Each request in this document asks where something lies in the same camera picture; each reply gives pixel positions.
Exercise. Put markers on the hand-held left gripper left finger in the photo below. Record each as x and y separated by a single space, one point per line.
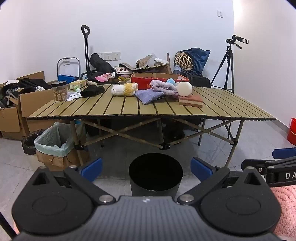
92 169

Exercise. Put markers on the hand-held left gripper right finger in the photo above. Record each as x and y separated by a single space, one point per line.
201 170

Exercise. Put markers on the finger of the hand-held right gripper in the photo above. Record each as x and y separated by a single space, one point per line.
252 164
282 153

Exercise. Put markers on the black round bin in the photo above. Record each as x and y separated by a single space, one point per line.
155 171

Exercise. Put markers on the red layered sponge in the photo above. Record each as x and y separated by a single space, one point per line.
190 100

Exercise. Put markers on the yellow and white plush toy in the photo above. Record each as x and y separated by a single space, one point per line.
124 89

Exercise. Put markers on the purple plush toy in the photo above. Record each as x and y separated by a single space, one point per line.
165 87

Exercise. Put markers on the black trash bag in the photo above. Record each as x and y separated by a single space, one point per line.
30 143

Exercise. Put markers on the red bucket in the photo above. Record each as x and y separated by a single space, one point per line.
291 132

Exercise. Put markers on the person's pink fleece clothing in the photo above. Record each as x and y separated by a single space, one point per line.
286 208

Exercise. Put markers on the cardboard box with green liner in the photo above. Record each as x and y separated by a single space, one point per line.
55 148

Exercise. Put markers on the olive slatted folding table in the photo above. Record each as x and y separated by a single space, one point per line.
129 106

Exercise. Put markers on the white paper sheet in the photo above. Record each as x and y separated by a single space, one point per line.
72 96

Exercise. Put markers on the black cloth bundle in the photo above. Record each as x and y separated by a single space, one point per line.
92 90

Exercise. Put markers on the white ball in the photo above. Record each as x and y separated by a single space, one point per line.
184 88

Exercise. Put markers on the clear jar with black lid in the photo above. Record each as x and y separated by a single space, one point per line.
59 90

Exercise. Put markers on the yellow carton box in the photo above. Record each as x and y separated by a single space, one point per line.
77 83

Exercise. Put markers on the large brown cardboard box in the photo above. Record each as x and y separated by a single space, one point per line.
34 104
9 120

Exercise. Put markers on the pink packet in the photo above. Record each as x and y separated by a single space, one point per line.
103 77

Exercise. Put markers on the blue plush toy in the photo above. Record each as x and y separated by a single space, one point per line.
171 81

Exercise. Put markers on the blue box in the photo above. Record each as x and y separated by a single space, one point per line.
67 78

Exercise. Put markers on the red cardboard box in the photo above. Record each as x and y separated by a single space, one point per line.
143 82

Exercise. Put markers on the small white picture box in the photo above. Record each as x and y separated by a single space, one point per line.
122 70

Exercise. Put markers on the blue water bottle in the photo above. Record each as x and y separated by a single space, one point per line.
177 69

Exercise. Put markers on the pile of dark clothes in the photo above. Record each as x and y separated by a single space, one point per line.
30 83

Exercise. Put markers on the black soft bag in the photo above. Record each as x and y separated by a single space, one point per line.
100 62

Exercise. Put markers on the open brown cardboard box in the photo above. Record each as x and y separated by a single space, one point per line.
163 68

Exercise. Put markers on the wicker ball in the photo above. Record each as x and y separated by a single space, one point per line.
183 60

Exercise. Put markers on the black tripod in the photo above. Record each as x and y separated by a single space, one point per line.
229 55

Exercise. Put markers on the dark blue fabric bag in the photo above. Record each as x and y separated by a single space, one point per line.
200 58

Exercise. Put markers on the white plastic container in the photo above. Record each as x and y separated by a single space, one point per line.
160 61

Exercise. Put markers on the white wall outlet strip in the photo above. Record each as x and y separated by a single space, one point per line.
112 55

